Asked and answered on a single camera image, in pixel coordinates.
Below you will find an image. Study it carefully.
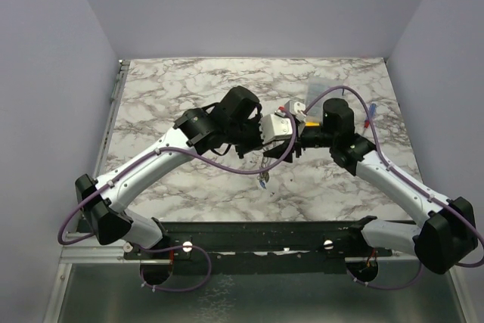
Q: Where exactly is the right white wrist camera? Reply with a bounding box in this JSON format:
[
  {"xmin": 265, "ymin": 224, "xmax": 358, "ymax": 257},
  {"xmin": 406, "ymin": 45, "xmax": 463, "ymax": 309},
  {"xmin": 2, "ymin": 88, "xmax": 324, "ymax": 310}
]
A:
[{"xmin": 284, "ymin": 100, "xmax": 306, "ymax": 120}]

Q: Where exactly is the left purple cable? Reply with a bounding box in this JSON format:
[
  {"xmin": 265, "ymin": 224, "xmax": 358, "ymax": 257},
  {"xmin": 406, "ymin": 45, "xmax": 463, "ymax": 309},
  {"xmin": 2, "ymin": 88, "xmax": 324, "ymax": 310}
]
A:
[{"xmin": 57, "ymin": 107, "xmax": 298, "ymax": 293}]

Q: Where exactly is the clear plastic screw box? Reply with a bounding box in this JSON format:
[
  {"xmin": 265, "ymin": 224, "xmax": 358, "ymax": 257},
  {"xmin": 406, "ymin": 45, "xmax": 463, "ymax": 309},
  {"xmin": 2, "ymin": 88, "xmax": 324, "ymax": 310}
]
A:
[{"xmin": 306, "ymin": 76, "xmax": 343, "ymax": 116}]

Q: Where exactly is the perforated metal ring disc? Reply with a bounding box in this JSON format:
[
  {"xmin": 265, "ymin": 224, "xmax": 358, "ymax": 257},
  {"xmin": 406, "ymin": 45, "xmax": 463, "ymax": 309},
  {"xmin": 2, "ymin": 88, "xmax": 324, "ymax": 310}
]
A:
[{"xmin": 259, "ymin": 156, "xmax": 271, "ymax": 179}]

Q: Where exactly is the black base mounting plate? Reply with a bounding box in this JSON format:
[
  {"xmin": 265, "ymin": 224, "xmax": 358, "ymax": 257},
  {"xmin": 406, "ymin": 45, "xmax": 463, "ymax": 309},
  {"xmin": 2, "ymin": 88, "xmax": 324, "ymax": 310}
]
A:
[{"xmin": 124, "ymin": 221, "xmax": 392, "ymax": 275}]

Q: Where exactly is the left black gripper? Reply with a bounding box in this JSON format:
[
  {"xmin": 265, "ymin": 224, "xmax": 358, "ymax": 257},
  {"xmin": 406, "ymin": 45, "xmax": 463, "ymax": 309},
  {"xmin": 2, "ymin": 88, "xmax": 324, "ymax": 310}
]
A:
[{"xmin": 226, "ymin": 113, "xmax": 275, "ymax": 160}]

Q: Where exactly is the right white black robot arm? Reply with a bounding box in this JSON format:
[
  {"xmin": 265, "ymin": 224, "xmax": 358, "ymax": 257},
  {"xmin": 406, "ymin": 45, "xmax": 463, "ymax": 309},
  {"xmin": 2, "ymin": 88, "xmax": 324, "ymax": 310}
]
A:
[{"xmin": 259, "ymin": 98, "xmax": 483, "ymax": 274}]

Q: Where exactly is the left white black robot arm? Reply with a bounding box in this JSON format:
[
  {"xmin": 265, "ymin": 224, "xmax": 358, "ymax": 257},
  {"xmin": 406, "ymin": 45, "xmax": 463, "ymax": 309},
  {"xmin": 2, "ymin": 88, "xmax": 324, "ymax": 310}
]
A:
[{"xmin": 75, "ymin": 86, "xmax": 262, "ymax": 259}]

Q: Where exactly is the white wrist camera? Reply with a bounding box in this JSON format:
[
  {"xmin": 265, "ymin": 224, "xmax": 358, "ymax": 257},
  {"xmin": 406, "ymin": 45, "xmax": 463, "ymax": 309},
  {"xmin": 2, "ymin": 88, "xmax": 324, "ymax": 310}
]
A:
[
  {"xmin": 259, "ymin": 110, "xmax": 293, "ymax": 144},
  {"xmin": 284, "ymin": 100, "xmax": 306, "ymax": 120}
]

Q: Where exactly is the aluminium rail frame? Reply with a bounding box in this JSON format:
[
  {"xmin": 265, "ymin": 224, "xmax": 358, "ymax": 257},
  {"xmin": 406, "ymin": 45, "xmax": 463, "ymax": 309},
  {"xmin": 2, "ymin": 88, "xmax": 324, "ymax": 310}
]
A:
[{"xmin": 57, "ymin": 57, "xmax": 469, "ymax": 322}]

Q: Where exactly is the purple cable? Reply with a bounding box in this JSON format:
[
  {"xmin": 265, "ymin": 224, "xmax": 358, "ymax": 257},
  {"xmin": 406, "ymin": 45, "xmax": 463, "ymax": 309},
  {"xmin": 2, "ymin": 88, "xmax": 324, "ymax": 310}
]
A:
[
  {"xmin": 57, "ymin": 107, "xmax": 298, "ymax": 293},
  {"xmin": 302, "ymin": 85, "xmax": 484, "ymax": 292}
]

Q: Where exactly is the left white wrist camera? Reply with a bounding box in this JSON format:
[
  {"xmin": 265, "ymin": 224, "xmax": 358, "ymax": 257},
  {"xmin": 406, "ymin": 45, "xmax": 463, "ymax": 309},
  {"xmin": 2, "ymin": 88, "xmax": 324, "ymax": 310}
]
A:
[{"xmin": 259, "ymin": 110, "xmax": 293, "ymax": 144}]

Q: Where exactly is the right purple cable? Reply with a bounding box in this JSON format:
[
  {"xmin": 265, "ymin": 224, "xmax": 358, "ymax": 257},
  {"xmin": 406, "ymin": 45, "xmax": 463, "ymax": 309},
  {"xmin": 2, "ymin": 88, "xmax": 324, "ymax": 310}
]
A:
[{"xmin": 302, "ymin": 85, "xmax": 484, "ymax": 292}]

